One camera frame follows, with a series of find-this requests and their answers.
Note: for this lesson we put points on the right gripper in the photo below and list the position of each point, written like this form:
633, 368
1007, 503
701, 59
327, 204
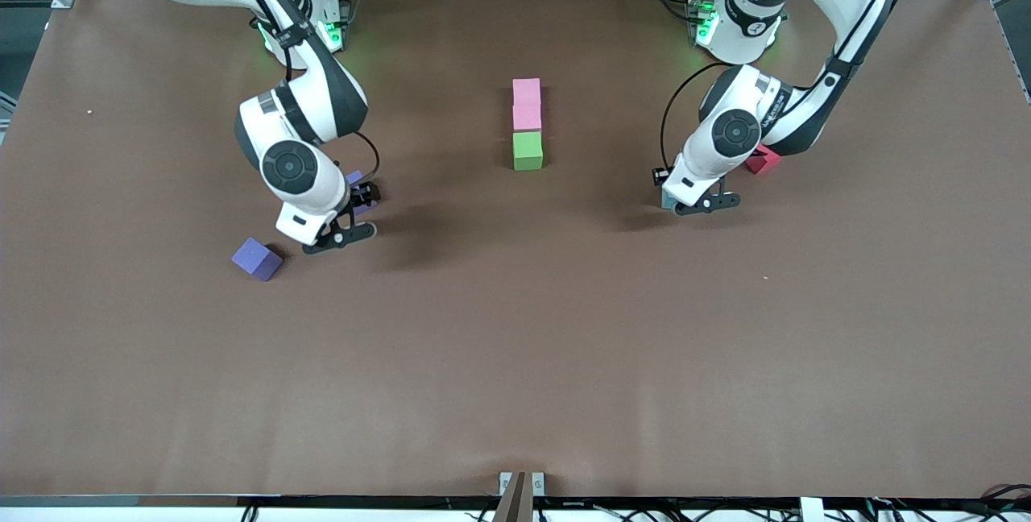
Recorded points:
364, 192

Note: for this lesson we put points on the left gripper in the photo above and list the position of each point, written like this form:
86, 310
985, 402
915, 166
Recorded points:
661, 176

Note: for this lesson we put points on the purple foam cube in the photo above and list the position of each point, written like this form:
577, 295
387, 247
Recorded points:
354, 177
256, 258

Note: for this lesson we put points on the teal foam cube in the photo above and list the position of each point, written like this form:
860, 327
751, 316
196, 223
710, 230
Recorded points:
668, 201

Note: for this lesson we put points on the green foam cube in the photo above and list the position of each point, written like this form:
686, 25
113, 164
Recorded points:
527, 151

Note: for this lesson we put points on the red foam cube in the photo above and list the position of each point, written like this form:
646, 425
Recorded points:
763, 161

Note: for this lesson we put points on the brown table cover sheet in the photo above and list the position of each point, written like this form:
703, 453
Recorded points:
515, 345

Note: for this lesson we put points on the white tag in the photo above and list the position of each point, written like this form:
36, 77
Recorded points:
812, 510

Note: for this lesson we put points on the small metal bracket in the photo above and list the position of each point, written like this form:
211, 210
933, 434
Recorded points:
538, 483

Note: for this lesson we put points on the brown wedge-shaped post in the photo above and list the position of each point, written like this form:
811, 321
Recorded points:
515, 502

